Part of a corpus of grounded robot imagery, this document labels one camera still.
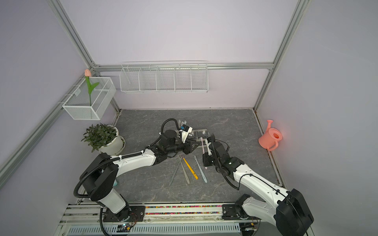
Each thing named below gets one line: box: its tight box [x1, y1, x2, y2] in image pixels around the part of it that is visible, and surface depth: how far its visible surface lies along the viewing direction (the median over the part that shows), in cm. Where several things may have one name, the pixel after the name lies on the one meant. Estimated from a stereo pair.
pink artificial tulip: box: [84, 68, 100, 107], surface depth 87 cm
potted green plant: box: [81, 122, 126, 156], surface depth 86 cm
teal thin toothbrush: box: [193, 155, 208, 184], surface depth 88 cm
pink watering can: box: [258, 119, 284, 152], surface depth 94 cm
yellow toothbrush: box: [181, 154, 199, 180], surface depth 90 cm
